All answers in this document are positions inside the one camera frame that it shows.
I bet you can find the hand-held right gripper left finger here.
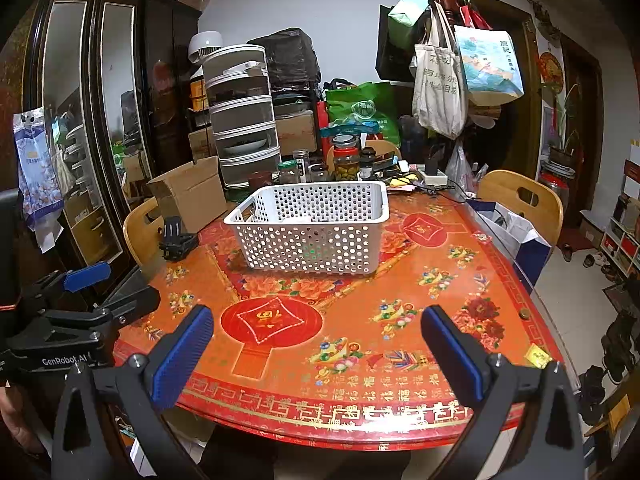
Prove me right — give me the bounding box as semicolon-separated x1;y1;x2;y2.
52;304;216;480

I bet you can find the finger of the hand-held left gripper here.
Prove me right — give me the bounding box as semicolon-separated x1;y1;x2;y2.
94;284;162;330
22;261;112;311

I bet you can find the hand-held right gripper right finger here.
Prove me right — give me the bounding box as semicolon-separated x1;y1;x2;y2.
420;304;587;480

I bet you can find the white perforated plastic basket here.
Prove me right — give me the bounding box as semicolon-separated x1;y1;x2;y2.
223;181;390;275

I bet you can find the person's left hand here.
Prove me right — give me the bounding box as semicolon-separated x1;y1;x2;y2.
0;380;53;463

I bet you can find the wooden chair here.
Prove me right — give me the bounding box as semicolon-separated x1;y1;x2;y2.
477;170;564;248
123;196;166;281

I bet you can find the black phone stand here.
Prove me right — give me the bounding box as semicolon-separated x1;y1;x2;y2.
159;216;199;262

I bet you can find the yellow card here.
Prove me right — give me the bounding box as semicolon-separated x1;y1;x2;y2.
523;345;552;368

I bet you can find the blue snack bag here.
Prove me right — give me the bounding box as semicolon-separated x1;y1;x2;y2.
12;107;66;233

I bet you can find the open cardboard box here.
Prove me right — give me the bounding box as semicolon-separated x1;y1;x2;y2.
146;156;228;233

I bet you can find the blue white paper bag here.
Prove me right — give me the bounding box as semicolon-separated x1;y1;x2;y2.
467;199;551;291

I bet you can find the black shoe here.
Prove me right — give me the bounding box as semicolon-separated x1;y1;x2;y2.
600;310;638;381
577;365;608;423

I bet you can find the white plastic bag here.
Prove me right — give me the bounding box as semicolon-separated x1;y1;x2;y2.
445;140;476;193

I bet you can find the red lidded drum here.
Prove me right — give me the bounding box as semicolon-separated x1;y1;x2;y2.
540;160;576;211

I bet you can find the dark mirrored wardrobe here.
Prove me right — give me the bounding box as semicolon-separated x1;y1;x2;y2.
0;0;203;311

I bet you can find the plastic drawer unit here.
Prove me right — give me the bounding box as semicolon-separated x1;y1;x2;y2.
202;44;282;202

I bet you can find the cluttered storage shelf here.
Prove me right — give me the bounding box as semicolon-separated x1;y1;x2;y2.
597;160;640;281

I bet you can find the yellow carton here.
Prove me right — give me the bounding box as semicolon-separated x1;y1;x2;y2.
189;77;210;111

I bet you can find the red lid pickle jar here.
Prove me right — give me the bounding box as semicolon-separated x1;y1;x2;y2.
331;135;362;182

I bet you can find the small cardboard box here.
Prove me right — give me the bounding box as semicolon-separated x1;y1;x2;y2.
275;110;318;156

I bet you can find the potted plant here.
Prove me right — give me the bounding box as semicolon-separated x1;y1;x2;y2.
542;82;583;161

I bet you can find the white fan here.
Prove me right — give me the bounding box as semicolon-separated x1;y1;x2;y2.
188;31;226;65

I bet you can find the beige canvas tote bag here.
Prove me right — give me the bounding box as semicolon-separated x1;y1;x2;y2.
411;2;469;141

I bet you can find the green shopping bag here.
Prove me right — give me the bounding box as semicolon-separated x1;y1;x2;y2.
325;81;402;148

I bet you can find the black wrapped bundle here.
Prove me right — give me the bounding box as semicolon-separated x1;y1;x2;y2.
248;27;322;92

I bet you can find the blue printed tote bag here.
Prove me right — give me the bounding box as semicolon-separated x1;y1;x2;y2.
452;24;525;107

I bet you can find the black hanging bag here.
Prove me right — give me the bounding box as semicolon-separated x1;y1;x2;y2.
375;4;418;83

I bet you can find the green hanging bag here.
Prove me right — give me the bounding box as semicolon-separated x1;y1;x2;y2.
388;0;435;46

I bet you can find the round red wall ornament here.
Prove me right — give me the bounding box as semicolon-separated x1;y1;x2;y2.
538;51;565;86

